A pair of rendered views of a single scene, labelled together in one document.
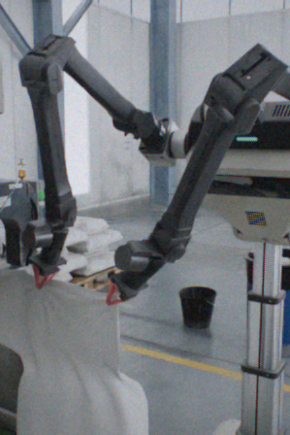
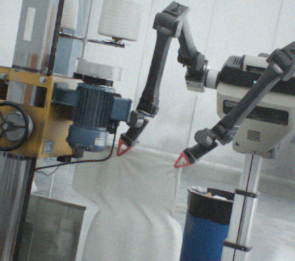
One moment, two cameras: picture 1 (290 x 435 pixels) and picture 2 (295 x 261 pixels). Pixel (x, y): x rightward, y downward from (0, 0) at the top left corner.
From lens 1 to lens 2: 185 cm
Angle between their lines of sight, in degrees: 15
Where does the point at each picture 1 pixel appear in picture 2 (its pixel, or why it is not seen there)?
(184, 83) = (98, 1)
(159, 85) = not seen: outside the picture
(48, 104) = (167, 42)
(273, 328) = (250, 215)
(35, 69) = (170, 22)
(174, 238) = (230, 130)
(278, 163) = (279, 101)
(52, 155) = (159, 72)
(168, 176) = not seen: hidden behind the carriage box
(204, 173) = (258, 97)
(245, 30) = not seen: outside the picture
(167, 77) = not seen: outside the picture
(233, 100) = (285, 63)
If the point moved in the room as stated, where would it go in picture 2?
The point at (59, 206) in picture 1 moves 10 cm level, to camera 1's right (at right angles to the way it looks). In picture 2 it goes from (152, 103) to (175, 107)
